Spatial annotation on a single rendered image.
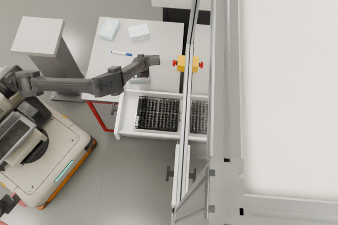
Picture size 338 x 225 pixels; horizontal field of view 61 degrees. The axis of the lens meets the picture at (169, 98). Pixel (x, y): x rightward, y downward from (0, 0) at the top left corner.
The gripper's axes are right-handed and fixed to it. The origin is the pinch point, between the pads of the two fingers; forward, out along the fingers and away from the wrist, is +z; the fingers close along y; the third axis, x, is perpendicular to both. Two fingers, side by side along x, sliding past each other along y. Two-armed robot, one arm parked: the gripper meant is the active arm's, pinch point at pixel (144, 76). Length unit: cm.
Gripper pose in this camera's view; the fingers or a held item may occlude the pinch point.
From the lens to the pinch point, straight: 173.5
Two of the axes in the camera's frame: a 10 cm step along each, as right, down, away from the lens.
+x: -10.0, 0.2, -0.2
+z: -0.1, 4.0, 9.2
